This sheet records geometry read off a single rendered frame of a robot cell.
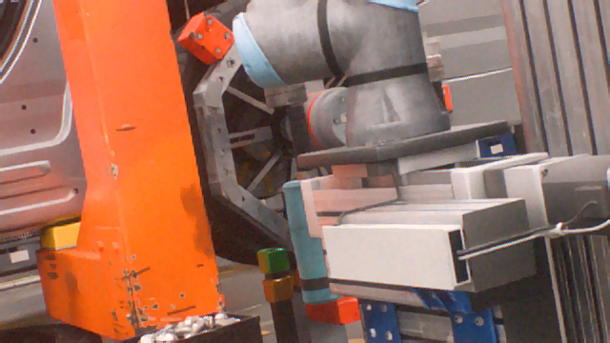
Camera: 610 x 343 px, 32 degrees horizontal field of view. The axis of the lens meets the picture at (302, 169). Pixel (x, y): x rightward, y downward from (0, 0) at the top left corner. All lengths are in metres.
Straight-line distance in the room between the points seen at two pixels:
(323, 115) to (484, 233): 1.08
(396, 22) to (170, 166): 0.59
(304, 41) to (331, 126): 0.73
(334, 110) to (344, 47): 0.73
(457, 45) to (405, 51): 1.39
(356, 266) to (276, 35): 0.37
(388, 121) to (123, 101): 0.57
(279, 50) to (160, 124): 0.44
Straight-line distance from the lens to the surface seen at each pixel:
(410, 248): 1.21
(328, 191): 1.58
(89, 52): 1.85
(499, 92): 2.93
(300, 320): 2.54
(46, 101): 2.39
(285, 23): 1.50
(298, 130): 2.07
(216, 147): 2.24
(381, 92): 1.46
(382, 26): 1.47
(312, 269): 2.21
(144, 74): 1.88
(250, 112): 2.59
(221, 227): 2.33
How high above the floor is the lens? 0.88
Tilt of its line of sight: 3 degrees down
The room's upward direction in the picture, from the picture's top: 10 degrees counter-clockwise
